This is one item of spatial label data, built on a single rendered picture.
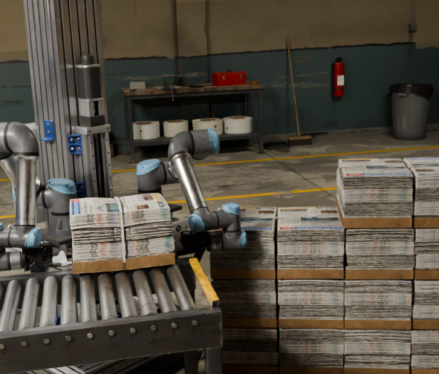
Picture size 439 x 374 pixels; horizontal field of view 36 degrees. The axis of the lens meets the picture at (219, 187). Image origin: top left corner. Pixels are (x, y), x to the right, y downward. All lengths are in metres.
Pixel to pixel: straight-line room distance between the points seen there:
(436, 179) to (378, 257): 0.41
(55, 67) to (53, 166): 0.47
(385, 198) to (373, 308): 0.49
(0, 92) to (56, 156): 6.14
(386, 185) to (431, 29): 7.86
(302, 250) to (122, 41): 6.73
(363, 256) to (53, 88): 1.57
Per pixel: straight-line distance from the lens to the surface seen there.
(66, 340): 2.16
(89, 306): 2.30
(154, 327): 2.16
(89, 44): 3.25
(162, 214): 2.53
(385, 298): 3.03
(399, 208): 2.91
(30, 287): 2.53
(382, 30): 10.29
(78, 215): 2.51
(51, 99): 3.23
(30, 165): 2.69
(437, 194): 2.92
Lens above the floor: 1.69
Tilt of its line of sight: 14 degrees down
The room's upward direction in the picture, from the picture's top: 2 degrees counter-clockwise
